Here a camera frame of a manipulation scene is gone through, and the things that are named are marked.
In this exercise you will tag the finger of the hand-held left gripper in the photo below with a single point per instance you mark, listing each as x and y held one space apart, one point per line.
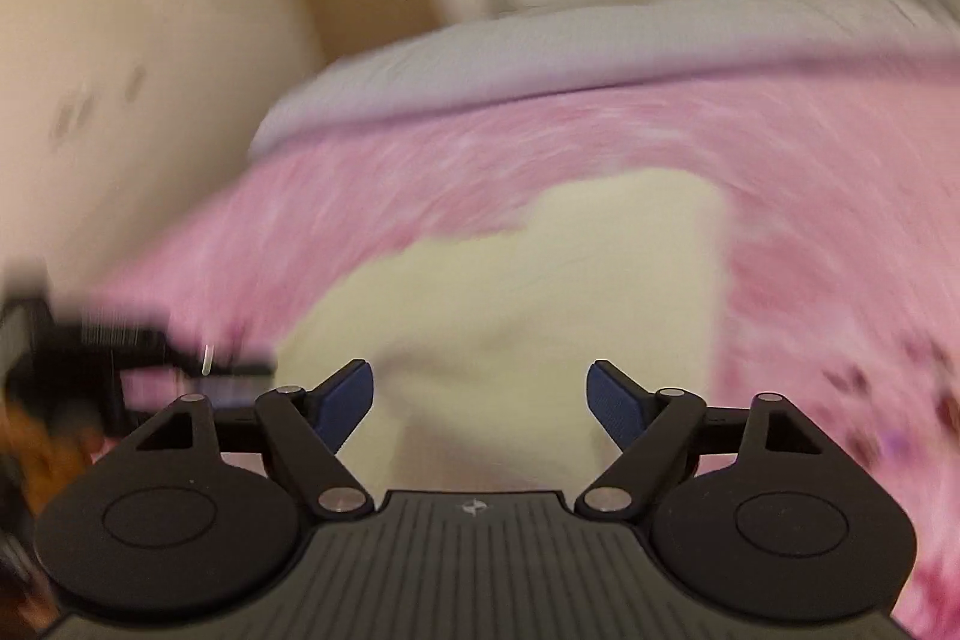
225 364

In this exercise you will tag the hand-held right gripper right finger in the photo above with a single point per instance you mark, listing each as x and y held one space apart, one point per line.
615 401

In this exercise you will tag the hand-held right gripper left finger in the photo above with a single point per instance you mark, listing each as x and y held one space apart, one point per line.
345 401

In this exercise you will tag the cream knit sweater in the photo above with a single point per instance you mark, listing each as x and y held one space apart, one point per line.
525 310

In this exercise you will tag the pink floral blanket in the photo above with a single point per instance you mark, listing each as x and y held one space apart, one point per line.
825 197

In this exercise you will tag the grey striped duvet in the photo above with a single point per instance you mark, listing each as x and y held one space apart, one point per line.
600 40

